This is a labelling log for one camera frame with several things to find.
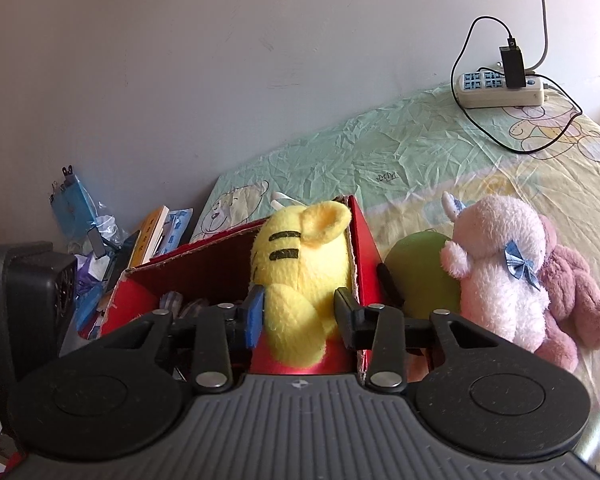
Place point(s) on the blue pencil case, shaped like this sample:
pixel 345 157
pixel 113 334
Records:
pixel 86 305

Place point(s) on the black charger adapter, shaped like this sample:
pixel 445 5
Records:
pixel 513 65

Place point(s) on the yellow tiger plush toy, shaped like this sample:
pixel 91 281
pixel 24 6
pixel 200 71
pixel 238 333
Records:
pixel 300 257

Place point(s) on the yellow book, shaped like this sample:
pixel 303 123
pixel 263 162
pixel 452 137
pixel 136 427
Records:
pixel 149 237

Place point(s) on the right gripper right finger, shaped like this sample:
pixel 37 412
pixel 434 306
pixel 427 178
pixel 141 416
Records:
pixel 382 337

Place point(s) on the black left gripper housing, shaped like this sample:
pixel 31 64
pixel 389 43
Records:
pixel 36 307

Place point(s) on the white power strip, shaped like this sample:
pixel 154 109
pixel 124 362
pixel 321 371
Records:
pixel 486 88

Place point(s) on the green plush toy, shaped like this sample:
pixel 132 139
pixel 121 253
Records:
pixel 416 273

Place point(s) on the green cartoon bear bedsheet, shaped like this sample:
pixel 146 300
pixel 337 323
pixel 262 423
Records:
pixel 400 160

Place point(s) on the blue patterned book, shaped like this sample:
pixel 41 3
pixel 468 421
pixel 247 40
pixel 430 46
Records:
pixel 174 228

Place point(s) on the red cardboard box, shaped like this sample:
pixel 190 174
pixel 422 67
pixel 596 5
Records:
pixel 218 270

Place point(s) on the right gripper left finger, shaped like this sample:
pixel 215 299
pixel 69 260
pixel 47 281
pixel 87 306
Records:
pixel 212 344

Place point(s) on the mauve teddy bear plush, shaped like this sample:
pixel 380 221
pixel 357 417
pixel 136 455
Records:
pixel 572 319

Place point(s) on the pink plush with blue bow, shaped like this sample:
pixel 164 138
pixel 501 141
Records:
pixel 496 250

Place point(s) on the purple tissue pack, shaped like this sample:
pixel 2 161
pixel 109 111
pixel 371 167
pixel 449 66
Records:
pixel 91 271

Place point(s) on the blue paper bag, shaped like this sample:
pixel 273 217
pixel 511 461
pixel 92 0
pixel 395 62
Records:
pixel 73 207

